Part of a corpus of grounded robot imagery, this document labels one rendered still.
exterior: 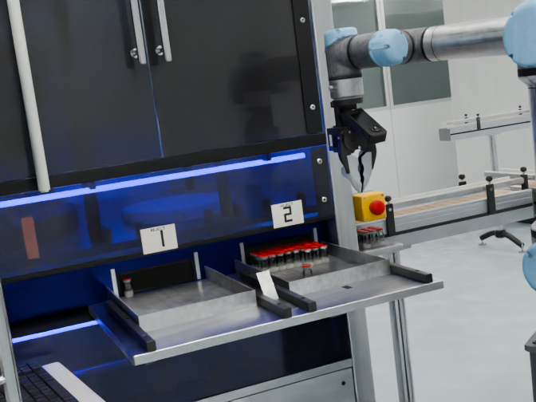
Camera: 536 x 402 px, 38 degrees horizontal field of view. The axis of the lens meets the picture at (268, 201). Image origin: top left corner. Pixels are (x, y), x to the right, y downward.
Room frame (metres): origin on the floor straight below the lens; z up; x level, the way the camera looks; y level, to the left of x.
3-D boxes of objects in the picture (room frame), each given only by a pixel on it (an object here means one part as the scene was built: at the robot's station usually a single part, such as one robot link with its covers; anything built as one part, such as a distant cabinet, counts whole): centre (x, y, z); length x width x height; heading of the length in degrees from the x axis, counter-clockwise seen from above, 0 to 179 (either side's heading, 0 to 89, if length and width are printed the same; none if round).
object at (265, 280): (1.66, 0.01, 0.91); 0.14 x 0.03 x 0.06; 22
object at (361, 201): (2.11, -0.27, 1.00); 0.08 x 0.07 x 0.07; 22
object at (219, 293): (1.78, 0.24, 0.90); 0.34 x 0.26 x 0.04; 22
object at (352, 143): (1.79, -0.20, 1.24); 0.09 x 0.08 x 0.12; 22
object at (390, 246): (2.15, -0.26, 0.87); 0.14 x 0.13 x 0.02; 22
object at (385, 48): (1.71, -0.29, 1.39); 0.11 x 0.11 x 0.08; 42
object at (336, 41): (1.78, -0.21, 1.39); 0.09 x 0.08 x 0.11; 42
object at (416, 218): (2.35, -0.48, 0.92); 0.69 x 0.16 x 0.16; 112
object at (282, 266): (1.99, -0.04, 0.90); 0.18 x 0.02 x 0.05; 112
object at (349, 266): (1.90, -0.08, 0.90); 0.34 x 0.26 x 0.04; 22
